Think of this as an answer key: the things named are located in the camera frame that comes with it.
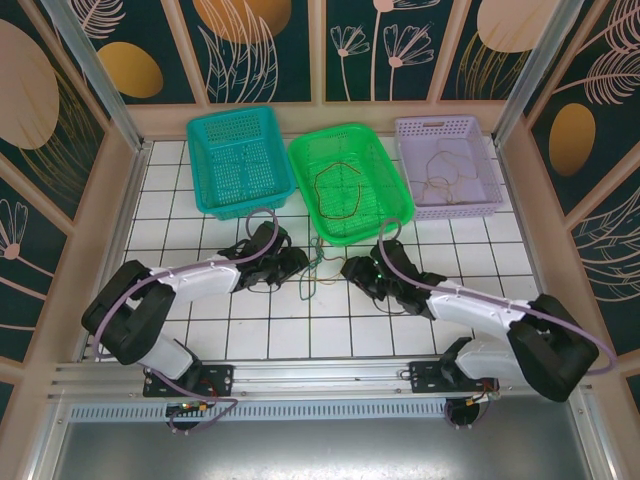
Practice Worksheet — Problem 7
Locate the thin green cable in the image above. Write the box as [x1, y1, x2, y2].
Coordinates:
[298, 236, 327, 302]

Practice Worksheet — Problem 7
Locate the thin red cable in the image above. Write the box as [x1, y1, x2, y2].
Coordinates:
[313, 161, 367, 221]

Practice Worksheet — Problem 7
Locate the thin yellow cable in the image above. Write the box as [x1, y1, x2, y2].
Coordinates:
[421, 144, 482, 206]

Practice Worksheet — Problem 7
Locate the lavender plastic basket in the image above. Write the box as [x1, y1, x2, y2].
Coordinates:
[393, 115, 503, 223]

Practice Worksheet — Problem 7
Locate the teal plastic basket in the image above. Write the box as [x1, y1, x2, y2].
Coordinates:
[186, 105, 297, 221]

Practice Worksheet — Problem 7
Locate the green plastic basket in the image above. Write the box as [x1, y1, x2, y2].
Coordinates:
[287, 122, 417, 247]

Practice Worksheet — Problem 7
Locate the grey metal sheet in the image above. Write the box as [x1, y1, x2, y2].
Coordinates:
[27, 399, 621, 480]

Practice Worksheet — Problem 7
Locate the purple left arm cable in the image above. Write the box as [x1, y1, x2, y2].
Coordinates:
[92, 207, 281, 437]

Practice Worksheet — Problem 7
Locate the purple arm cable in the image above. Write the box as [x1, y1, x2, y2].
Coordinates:
[92, 207, 281, 437]
[378, 216, 617, 432]

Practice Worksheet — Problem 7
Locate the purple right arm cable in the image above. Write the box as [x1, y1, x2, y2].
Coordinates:
[378, 216, 617, 432]

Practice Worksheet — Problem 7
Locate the black right gripper wire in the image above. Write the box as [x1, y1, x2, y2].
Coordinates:
[371, 293, 406, 317]

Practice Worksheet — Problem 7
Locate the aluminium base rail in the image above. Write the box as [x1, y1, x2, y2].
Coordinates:
[47, 360, 594, 401]

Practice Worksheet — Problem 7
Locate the grey slotted cable duct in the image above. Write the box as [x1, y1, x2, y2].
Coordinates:
[67, 402, 451, 425]

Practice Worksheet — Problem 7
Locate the aluminium side rail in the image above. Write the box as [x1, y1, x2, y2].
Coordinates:
[492, 137, 554, 301]
[102, 139, 153, 281]

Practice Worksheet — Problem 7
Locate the aluminium corner post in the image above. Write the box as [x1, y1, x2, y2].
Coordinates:
[39, 0, 154, 154]
[492, 0, 592, 146]

